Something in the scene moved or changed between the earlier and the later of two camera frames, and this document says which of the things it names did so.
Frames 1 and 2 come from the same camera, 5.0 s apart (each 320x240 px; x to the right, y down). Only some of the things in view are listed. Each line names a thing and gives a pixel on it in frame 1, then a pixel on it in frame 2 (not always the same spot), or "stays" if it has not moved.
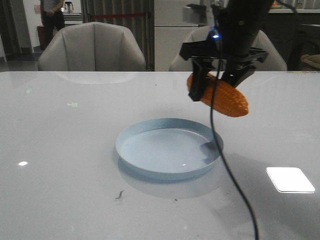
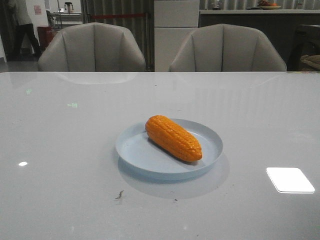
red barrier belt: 106,15 stays
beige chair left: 92,46 stays
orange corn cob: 228,99 → 169,135
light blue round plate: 168,148 stays
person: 53,17 → 15,21
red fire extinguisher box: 42,33 stays
